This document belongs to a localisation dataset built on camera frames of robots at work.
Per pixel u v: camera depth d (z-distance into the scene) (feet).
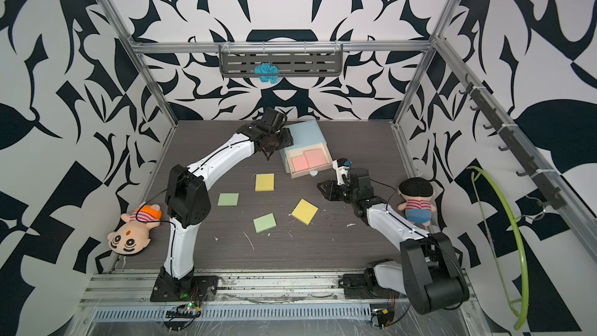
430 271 1.37
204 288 2.41
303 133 3.14
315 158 3.07
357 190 2.23
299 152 3.06
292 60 3.08
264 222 2.87
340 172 2.61
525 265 1.67
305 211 2.95
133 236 2.53
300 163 3.01
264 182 3.26
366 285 2.39
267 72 3.00
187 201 1.73
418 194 2.86
